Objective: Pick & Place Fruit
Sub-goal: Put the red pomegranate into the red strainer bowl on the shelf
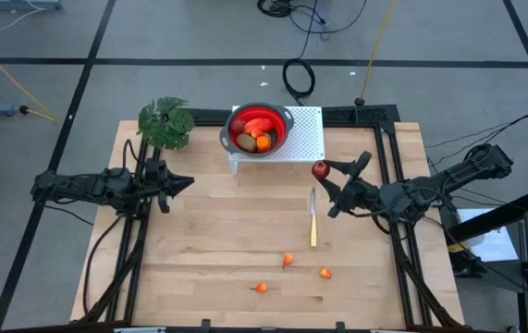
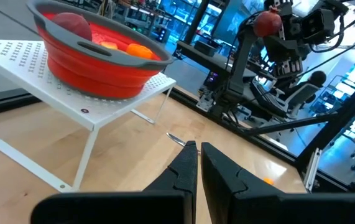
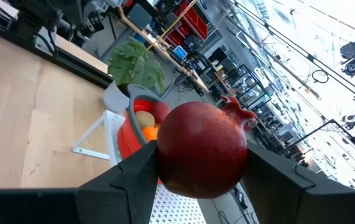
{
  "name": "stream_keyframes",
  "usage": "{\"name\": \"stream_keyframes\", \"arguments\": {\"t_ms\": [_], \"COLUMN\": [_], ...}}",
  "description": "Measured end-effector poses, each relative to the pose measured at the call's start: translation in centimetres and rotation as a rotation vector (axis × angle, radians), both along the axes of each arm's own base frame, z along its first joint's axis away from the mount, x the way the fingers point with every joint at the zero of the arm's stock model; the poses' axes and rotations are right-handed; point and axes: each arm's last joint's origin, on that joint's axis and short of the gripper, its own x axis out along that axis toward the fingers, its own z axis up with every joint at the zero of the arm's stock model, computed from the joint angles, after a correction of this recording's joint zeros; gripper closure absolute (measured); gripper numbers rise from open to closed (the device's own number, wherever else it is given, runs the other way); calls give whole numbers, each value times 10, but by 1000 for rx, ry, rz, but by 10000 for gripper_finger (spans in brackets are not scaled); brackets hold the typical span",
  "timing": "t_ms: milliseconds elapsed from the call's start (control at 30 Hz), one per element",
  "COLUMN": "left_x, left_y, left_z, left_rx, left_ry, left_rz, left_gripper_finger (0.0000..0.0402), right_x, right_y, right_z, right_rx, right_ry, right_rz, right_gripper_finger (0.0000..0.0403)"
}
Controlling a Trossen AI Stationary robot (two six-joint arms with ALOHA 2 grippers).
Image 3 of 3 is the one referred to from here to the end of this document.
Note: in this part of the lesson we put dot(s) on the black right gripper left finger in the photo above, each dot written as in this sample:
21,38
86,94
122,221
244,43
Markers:
102,205

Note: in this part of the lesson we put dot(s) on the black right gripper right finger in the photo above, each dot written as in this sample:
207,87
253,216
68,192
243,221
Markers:
320,208

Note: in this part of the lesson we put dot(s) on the red collapsible colander bowl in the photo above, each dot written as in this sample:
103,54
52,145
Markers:
127,137

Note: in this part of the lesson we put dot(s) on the round orange fruit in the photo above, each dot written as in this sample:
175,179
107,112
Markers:
150,133

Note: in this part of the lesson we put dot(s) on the brown kiwi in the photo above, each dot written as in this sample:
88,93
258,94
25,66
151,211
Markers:
144,119

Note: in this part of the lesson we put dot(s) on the white perforated shelf riser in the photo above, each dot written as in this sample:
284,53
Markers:
177,208

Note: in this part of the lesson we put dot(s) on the green plant in white pot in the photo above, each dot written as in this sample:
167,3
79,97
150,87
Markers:
133,65

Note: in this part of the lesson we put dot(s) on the open laptop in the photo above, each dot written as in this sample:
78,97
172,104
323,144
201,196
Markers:
180,53

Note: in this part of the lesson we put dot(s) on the long wooden desk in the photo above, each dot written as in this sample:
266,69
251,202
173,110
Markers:
155,42

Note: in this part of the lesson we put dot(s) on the metal rack with red bins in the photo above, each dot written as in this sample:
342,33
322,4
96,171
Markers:
196,21

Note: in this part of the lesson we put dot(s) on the black aluminium table frame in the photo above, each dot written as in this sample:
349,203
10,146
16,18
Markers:
81,70

